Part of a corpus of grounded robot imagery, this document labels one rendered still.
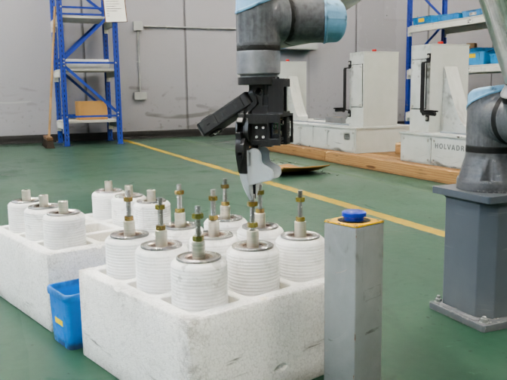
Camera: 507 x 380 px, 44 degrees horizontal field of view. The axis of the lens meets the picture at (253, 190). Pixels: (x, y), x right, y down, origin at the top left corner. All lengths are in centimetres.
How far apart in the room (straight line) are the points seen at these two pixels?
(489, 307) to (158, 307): 77
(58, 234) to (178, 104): 634
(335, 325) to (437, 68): 311
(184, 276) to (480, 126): 76
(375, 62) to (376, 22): 442
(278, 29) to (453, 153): 277
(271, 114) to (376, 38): 801
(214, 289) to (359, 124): 369
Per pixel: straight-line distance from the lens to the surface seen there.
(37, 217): 161
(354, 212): 104
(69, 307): 137
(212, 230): 122
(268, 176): 108
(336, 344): 110
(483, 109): 147
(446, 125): 407
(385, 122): 472
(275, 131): 108
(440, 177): 375
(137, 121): 766
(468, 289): 152
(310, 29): 111
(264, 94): 109
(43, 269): 149
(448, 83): 406
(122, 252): 123
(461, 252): 152
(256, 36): 107
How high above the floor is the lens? 52
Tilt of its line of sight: 9 degrees down
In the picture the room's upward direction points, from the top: 1 degrees counter-clockwise
